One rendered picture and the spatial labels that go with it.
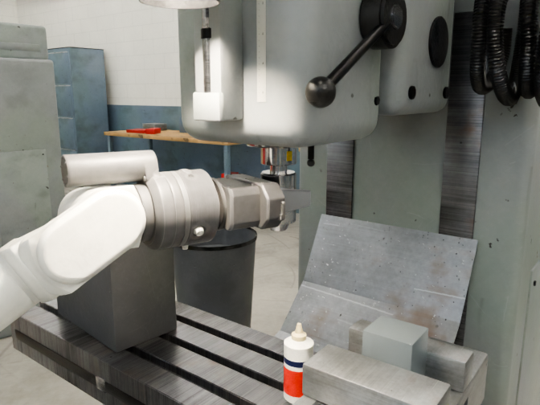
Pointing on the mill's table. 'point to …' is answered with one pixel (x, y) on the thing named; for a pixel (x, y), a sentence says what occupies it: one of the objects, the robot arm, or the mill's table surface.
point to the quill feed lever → (397, 10)
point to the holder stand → (126, 299)
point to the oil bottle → (297, 341)
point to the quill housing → (290, 75)
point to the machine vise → (437, 367)
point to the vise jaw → (367, 381)
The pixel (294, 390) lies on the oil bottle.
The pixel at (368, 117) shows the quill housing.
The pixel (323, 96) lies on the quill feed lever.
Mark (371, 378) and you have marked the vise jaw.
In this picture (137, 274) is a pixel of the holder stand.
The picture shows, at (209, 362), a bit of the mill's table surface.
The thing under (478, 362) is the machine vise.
